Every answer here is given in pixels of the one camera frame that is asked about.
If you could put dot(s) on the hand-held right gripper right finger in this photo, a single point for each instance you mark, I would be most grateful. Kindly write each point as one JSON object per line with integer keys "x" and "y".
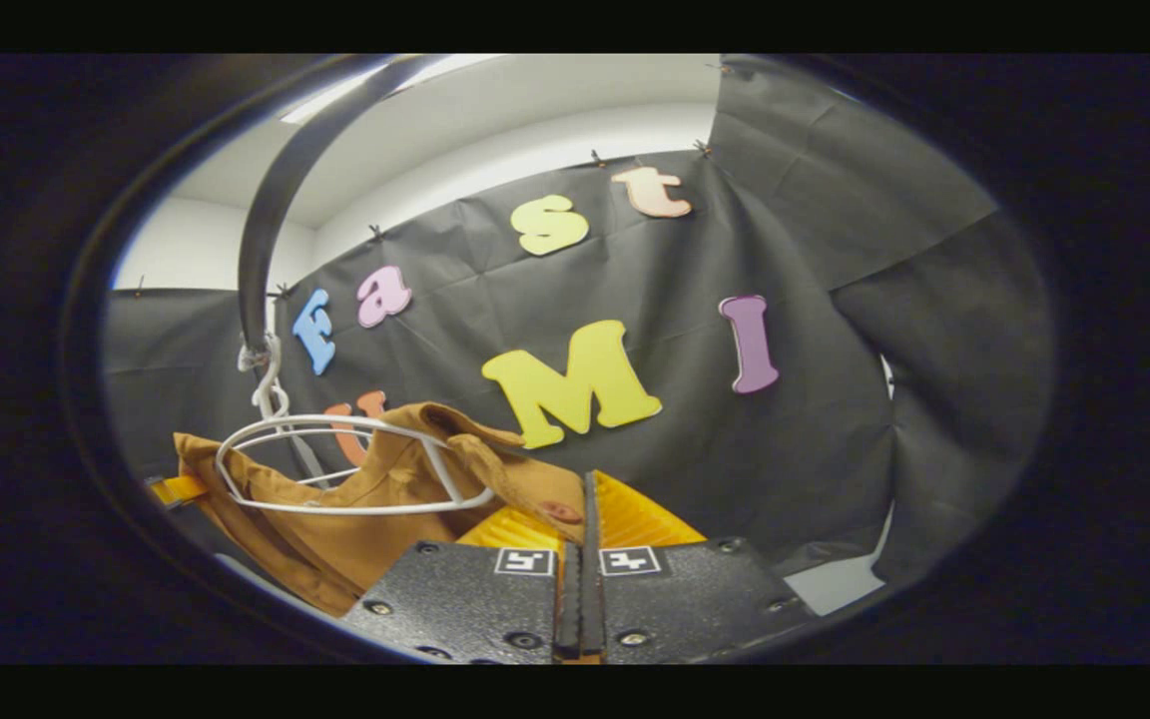
{"x": 592, "y": 599}

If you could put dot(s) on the black backdrop cloth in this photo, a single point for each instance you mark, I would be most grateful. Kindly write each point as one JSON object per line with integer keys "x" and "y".
{"x": 785, "y": 250}

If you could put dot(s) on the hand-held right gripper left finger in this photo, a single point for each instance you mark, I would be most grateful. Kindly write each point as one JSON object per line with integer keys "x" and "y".
{"x": 465, "y": 599}

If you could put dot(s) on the brown shirt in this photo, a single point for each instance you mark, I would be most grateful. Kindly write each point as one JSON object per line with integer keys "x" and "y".
{"x": 315, "y": 559}

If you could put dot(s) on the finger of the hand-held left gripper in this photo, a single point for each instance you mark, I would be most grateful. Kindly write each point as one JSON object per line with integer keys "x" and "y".
{"x": 178, "y": 490}

